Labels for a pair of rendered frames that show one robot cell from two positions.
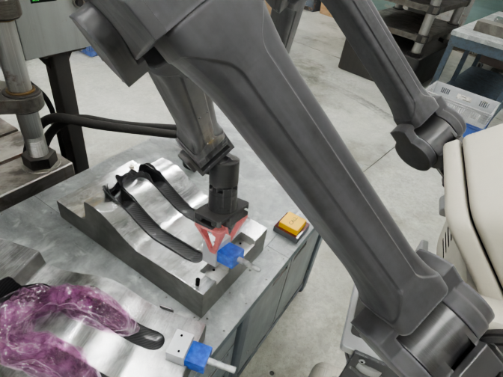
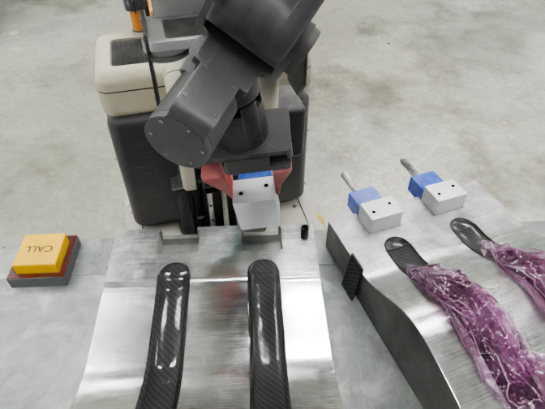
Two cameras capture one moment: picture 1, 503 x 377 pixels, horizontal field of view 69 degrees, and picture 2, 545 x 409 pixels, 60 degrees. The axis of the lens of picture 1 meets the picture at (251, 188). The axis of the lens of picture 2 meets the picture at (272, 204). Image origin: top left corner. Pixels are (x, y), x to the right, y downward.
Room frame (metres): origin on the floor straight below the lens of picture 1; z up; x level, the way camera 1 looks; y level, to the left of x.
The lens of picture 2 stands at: (0.73, 0.42, 1.35)
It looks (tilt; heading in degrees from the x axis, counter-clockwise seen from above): 44 degrees down; 239
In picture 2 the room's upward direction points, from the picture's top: straight up
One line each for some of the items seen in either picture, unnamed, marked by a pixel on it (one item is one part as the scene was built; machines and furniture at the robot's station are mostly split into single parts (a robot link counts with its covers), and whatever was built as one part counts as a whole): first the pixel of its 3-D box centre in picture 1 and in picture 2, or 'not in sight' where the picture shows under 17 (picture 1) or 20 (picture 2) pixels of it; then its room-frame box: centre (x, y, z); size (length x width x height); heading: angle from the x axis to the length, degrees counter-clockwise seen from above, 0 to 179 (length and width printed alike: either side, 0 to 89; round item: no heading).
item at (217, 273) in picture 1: (214, 274); (261, 246); (0.52, 0.05, 0.87); 0.05 x 0.05 x 0.04; 62
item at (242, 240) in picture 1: (241, 247); (180, 249); (0.62, 0.00, 0.87); 0.05 x 0.05 x 0.04; 62
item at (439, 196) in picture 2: not in sight; (423, 183); (0.23, 0.06, 0.86); 0.13 x 0.05 x 0.05; 79
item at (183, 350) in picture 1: (203, 358); (362, 200); (0.34, 0.04, 0.86); 0.13 x 0.05 x 0.05; 79
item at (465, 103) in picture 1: (458, 103); not in sight; (3.36, -1.78, 0.28); 0.61 x 0.41 x 0.15; 54
